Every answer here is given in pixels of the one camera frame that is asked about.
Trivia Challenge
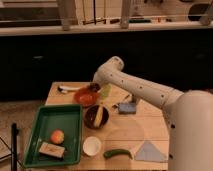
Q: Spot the dark purple grapes bunch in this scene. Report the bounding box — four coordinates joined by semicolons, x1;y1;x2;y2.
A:
88;82;101;92

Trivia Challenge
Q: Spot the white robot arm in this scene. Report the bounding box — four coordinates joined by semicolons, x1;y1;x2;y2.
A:
93;56;213;171

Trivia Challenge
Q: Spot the red bowl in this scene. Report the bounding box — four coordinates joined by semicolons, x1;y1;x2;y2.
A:
73;88;99;107

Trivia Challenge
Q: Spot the dark brown bowl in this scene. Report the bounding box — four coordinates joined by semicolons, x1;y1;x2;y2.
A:
84;105;109;129

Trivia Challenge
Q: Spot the small white bowl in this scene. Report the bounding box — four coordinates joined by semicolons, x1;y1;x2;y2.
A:
83;136;101;156

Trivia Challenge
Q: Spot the light green cloth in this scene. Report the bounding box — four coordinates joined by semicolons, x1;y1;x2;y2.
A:
100;84;111;100

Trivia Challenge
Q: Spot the blue sponge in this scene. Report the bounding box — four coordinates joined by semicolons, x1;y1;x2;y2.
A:
118;103;136;114

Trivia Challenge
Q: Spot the yellow corn cob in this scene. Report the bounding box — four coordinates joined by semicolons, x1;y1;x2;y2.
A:
94;105;103;128

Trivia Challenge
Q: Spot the green plastic tray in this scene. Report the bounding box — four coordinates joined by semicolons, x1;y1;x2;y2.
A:
23;104;83;168

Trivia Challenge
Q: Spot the red yellow apple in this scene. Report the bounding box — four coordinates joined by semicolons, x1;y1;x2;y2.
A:
50;130;64;144

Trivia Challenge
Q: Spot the grey triangular cloth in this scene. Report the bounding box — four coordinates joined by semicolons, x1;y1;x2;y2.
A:
134;141;167;163

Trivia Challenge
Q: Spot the tan sponge block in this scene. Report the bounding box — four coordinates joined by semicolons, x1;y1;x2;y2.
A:
39;142;65;158

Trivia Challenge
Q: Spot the black metal stand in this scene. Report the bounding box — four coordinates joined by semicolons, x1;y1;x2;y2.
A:
11;123;19;171

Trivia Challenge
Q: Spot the white handled utensil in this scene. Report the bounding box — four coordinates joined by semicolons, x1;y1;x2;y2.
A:
57;85;80;93

